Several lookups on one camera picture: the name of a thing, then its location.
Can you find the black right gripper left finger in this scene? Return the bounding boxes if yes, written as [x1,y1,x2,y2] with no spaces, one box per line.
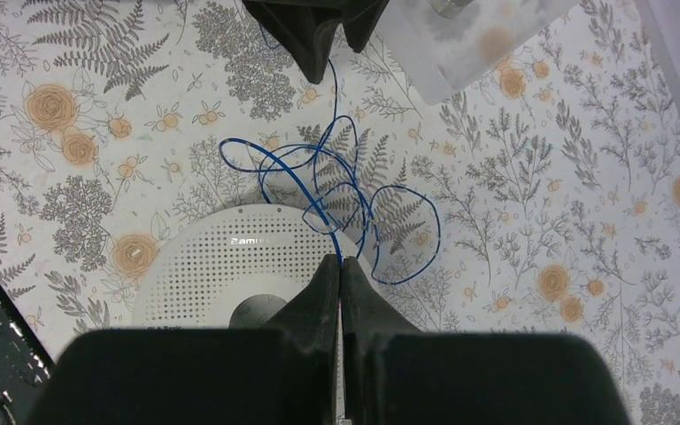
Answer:
[258,254,340,424]

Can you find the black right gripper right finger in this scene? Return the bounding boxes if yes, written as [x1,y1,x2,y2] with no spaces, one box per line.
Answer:
[341,258,420,424]

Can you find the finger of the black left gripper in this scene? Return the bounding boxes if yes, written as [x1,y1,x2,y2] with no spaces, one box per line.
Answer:
[243,0,344,84]
[342,0,390,53]

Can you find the blue cable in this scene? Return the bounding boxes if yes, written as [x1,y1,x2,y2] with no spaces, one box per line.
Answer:
[218,23,442,287]

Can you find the white perforated spool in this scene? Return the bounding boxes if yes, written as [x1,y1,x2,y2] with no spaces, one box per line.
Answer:
[131,204,359,328]

